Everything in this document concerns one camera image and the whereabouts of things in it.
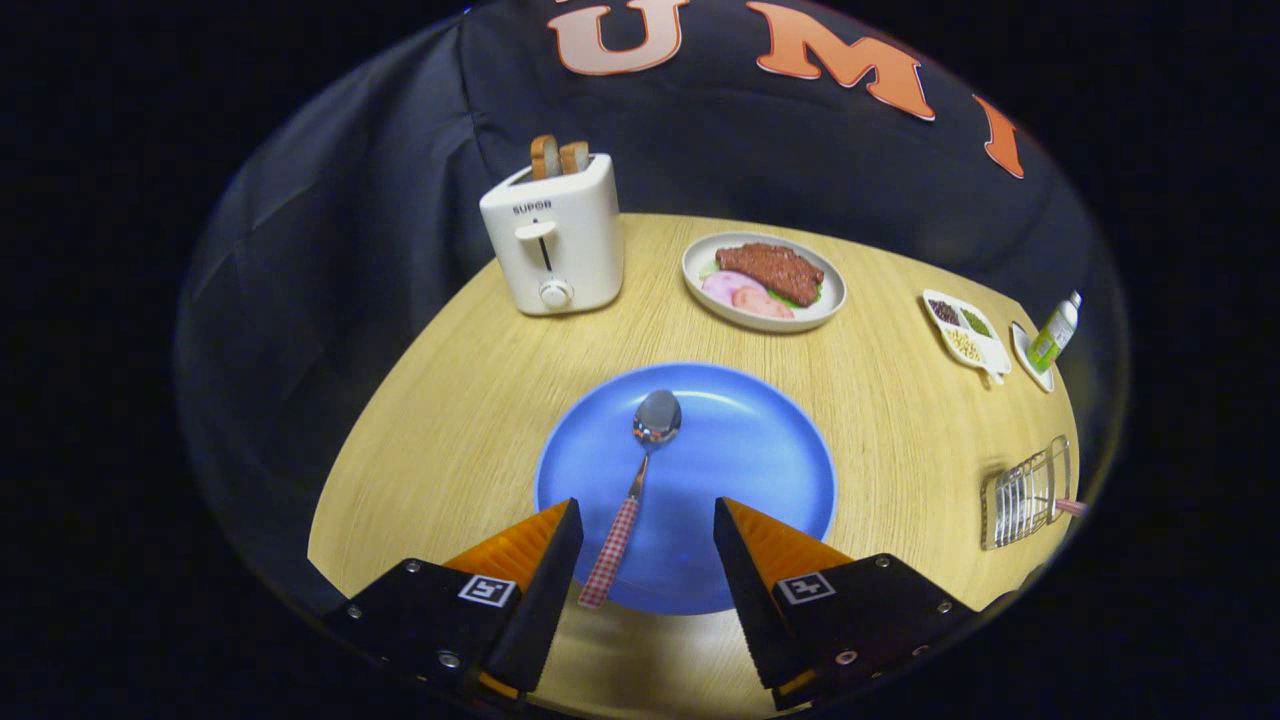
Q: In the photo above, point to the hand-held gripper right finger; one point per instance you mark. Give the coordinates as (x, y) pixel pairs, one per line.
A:
(750, 600)

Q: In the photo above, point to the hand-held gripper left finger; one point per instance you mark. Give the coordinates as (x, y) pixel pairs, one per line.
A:
(545, 590)

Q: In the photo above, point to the blue round plate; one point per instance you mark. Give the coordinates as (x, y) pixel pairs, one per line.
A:
(740, 440)

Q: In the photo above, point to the salmon pink ham slice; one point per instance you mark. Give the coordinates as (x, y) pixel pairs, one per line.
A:
(762, 303)

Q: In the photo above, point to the green lettuce leaf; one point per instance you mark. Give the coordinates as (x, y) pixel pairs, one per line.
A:
(808, 298)

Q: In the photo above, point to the white oval plate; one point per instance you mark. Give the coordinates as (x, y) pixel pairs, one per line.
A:
(830, 300)

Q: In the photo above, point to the pale pink ham slice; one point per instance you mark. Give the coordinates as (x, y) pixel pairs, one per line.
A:
(722, 285)

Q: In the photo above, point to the brown meat steak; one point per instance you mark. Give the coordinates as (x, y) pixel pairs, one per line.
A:
(775, 272)

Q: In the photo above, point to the pile of yellow soybeans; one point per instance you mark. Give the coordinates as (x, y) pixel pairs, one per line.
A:
(965, 345)

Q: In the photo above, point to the white divided dish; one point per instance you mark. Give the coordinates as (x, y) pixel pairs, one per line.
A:
(995, 355)

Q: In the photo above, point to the pile of dark beans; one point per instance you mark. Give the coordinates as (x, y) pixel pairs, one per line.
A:
(943, 311)

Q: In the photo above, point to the white toaster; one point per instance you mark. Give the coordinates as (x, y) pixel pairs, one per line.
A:
(580, 240)

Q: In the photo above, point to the pile of green beans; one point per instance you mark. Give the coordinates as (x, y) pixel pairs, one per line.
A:
(977, 322)

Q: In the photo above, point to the small white coaster dish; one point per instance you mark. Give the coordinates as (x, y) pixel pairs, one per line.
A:
(1025, 355)

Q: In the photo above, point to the metal bottle with green label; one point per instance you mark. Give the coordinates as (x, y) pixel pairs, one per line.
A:
(1050, 340)

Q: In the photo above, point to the brown bread slice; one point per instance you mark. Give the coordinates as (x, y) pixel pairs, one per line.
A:
(545, 160)
(574, 160)

